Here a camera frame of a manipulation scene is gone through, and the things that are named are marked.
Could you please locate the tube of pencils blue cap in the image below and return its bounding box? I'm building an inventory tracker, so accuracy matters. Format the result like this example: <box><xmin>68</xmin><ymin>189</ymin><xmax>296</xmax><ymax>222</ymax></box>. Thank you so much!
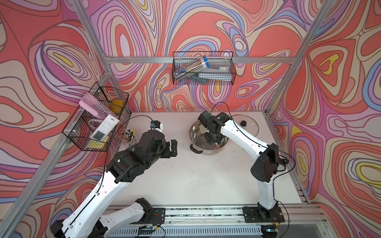
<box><xmin>174</xmin><ymin>56</ymin><xmax>209</xmax><ymax>82</ymax></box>

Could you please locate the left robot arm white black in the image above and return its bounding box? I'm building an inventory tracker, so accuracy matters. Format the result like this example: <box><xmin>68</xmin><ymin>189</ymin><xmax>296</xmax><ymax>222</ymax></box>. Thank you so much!
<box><xmin>50</xmin><ymin>130</ymin><xmax>178</xmax><ymax>238</ymax></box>

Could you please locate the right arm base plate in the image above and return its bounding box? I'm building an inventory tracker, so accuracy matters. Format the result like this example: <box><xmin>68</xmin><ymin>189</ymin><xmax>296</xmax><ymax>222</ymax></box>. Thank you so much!
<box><xmin>242</xmin><ymin>206</ymin><xmax>285</xmax><ymax>224</ymax></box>

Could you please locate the black wire basket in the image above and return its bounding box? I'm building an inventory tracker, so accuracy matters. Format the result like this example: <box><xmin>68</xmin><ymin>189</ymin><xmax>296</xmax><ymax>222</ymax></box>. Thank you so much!
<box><xmin>62</xmin><ymin>83</ymin><xmax>131</xmax><ymax>152</ymax></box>
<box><xmin>172</xmin><ymin>50</ymin><xmax>237</xmax><ymax>85</ymax></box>

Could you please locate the black alarm clock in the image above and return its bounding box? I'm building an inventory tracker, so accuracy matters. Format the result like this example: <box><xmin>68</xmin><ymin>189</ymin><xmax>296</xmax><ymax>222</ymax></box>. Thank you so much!
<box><xmin>277</xmin><ymin>157</ymin><xmax>290</xmax><ymax>172</ymax></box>

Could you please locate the clear pen holder cup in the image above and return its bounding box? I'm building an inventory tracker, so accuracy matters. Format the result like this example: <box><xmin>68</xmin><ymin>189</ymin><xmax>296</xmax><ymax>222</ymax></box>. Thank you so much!
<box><xmin>121</xmin><ymin>129</ymin><xmax>136</xmax><ymax>146</ymax></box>

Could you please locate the white calculator device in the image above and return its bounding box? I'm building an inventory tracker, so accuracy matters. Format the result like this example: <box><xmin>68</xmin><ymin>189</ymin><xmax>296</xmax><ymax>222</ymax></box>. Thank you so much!
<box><xmin>90</xmin><ymin>114</ymin><xmax>120</xmax><ymax>141</ymax></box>

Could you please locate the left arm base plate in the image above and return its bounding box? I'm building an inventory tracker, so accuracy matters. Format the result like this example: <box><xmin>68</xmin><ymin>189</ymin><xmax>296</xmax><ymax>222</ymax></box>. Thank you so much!
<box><xmin>133</xmin><ymin>208</ymin><xmax>166</xmax><ymax>225</ymax></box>

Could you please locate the black wire basket left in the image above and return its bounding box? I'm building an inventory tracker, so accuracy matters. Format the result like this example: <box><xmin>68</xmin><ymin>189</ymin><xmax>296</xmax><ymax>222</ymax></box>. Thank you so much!
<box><xmin>62</xmin><ymin>83</ymin><xmax>131</xmax><ymax>152</ymax></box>

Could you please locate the yellow object in basket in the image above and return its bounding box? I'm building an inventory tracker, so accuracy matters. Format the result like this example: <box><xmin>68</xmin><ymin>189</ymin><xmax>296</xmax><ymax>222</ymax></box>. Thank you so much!
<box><xmin>110</xmin><ymin>100</ymin><xmax>125</xmax><ymax>115</ymax></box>

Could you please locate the pink box in basket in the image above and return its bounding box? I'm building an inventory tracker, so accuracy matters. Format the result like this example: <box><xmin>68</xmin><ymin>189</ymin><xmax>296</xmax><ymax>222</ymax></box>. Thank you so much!
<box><xmin>79</xmin><ymin>93</ymin><xmax>103</xmax><ymax>118</ymax></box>

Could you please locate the black wire basket back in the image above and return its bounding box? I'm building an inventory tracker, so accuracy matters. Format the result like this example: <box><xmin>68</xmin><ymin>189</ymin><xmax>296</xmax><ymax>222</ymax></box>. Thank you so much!
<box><xmin>172</xmin><ymin>50</ymin><xmax>237</xmax><ymax>85</ymax></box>

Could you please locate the glass pot lid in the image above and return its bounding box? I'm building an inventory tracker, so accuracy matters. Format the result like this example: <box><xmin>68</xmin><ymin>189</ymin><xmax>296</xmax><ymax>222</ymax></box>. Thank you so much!
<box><xmin>232</xmin><ymin>114</ymin><xmax>260</xmax><ymax>137</ymax></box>

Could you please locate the white grey box in basket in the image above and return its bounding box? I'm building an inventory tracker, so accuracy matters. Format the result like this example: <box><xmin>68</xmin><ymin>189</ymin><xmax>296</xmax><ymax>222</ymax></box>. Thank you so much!
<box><xmin>198</xmin><ymin>63</ymin><xmax>232</xmax><ymax>81</ymax></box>

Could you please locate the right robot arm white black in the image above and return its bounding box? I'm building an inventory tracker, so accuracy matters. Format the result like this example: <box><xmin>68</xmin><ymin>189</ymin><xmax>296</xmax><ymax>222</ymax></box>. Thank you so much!
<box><xmin>198</xmin><ymin>111</ymin><xmax>282</xmax><ymax>212</ymax></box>

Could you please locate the yellow sticky notes pad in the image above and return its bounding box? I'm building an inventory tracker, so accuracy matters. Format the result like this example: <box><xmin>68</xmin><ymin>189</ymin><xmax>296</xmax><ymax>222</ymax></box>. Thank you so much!
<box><xmin>86</xmin><ymin>140</ymin><xmax>107</xmax><ymax>150</ymax></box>

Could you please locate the aluminium rail front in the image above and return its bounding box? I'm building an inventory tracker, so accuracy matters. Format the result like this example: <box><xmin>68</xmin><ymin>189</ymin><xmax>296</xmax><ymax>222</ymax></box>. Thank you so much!
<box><xmin>83</xmin><ymin>204</ymin><xmax>328</xmax><ymax>227</ymax></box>

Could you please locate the stainless steel pot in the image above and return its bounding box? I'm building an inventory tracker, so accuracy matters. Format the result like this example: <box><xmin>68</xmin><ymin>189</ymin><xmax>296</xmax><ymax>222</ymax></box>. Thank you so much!
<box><xmin>189</xmin><ymin>122</ymin><xmax>229</xmax><ymax>155</ymax></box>

